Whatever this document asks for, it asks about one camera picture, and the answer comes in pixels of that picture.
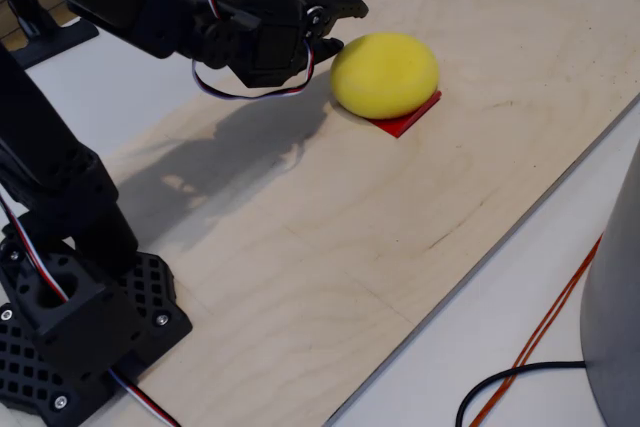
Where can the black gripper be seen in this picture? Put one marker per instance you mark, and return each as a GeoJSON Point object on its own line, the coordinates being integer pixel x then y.
{"type": "Point", "coordinates": [280, 7]}

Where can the round yellow sponge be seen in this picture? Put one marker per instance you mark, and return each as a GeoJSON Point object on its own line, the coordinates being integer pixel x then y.
{"type": "Point", "coordinates": [385, 74]}

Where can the red square plastic plate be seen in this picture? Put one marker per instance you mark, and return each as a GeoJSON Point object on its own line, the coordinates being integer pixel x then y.
{"type": "Point", "coordinates": [400, 126]}

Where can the light plywood board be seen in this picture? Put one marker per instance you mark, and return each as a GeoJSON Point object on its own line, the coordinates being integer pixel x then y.
{"type": "Point", "coordinates": [350, 247]}

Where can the black stand with flat foot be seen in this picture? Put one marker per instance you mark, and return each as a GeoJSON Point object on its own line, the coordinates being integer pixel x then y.
{"type": "Point", "coordinates": [55, 44]}

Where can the large grey round shade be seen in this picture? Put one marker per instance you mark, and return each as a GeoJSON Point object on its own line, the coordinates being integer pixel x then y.
{"type": "Point", "coordinates": [615, 297]}

